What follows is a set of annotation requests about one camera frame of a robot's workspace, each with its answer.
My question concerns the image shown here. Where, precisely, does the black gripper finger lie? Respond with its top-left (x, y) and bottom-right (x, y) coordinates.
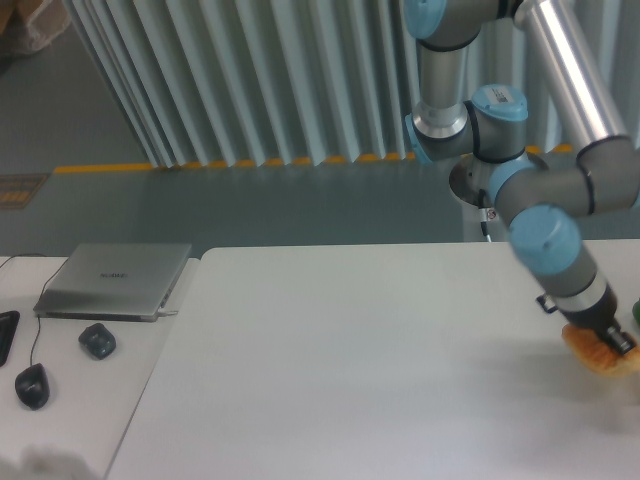
top-left (604, 326), bottom-right (635, 356)

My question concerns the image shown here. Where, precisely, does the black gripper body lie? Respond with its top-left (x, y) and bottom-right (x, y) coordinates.
top-left (558, 288), bottom-right (620, 338)

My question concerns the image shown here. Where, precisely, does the triangular golden bread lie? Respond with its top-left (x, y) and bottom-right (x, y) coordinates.
top-left (561, 324), bottom-right (639, 378)

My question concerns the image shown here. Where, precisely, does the black computer mouse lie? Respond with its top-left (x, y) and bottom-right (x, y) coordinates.
top-left (15, 363), bottom-right (50, 411)

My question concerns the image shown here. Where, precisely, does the white sleeved forearm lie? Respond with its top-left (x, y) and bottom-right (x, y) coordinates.
top-left (1, 448), bottom-right (101, 480)

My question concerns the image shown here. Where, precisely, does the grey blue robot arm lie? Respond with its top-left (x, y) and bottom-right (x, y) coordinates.
top-left (403, 1), bottom-right (639, 359)

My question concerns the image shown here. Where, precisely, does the green object at edge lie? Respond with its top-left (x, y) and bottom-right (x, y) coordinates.
top-left (632, 299), bottom-right (640, 325)

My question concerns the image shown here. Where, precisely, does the white folding partition screen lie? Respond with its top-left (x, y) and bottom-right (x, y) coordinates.
top-left (67, 1), bottom-right (639, 167)

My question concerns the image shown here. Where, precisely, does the silver closed laptop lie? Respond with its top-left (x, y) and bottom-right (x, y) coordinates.
top-left (34, 243), bottom-right (191, 322)

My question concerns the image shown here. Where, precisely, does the black keyboard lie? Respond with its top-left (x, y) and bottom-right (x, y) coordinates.
top-left (0, 310), bottom-right (20, 367)

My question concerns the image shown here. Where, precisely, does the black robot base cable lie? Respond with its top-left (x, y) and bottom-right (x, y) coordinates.
top-left (477, 187), bottom-right (494, 244)

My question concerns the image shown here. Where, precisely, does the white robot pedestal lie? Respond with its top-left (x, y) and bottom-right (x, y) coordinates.
top-left (449, 154), bottom-right (507, 242)

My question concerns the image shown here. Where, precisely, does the black mouse cable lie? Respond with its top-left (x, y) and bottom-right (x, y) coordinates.
top-left (0, 252), bottom-right (76, 369)

